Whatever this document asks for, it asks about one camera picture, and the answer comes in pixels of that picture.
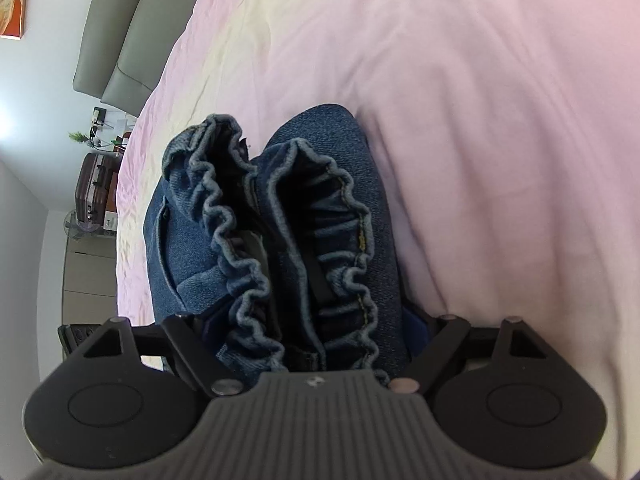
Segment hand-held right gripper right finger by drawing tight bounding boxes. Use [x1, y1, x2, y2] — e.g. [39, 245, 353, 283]
[389, 310, 547, 397]

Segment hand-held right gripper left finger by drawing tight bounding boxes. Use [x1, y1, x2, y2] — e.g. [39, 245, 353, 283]
[75, 316, 247, 398]

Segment blue denim pants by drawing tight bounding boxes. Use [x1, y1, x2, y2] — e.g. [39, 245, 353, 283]
[143, 104, 416, 388]

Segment black device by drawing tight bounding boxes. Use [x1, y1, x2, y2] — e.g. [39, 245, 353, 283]
[57, 323, 103, 362]

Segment maroon suitcase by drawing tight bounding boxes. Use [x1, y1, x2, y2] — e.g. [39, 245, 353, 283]
[74, 152, 124, 222]

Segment pink floral quilt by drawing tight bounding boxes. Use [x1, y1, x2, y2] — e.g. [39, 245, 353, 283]
[115, 0, 640, 480]

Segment cluttered bedside table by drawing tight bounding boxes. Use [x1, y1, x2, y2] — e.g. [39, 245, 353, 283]
[89, 105, 138, 153]

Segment grey padded headboard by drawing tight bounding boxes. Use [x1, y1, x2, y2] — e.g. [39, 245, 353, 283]
[72, 0, 212, 113]

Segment orange wall picture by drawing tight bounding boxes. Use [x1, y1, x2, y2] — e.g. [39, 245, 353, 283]
[0, 0, 35, 41]

